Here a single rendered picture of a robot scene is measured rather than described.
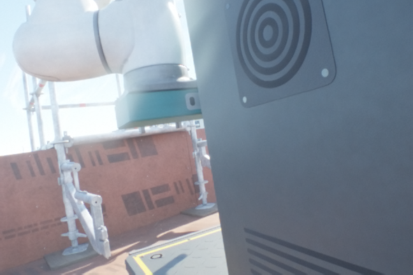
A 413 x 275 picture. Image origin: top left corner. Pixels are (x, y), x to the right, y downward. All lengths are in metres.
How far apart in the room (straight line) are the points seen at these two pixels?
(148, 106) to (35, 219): 1.67
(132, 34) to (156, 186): 1.88
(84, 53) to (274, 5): 0.48
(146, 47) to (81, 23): 0.15
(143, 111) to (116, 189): 1.72
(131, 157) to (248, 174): 2.02
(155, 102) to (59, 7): 0.31
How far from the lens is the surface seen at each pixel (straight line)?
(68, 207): 2.06
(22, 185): 2.14
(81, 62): 0.69
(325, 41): 0.24
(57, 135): 2.05
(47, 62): 0.71
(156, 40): 0.64
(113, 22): 0.67
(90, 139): 2.09
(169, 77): 0.62
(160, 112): 0.60
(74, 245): 2.12
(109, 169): 2.26
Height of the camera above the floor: 0.61
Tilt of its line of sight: 3 degrees up
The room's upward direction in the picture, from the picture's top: 9 degrees counter-clockwise
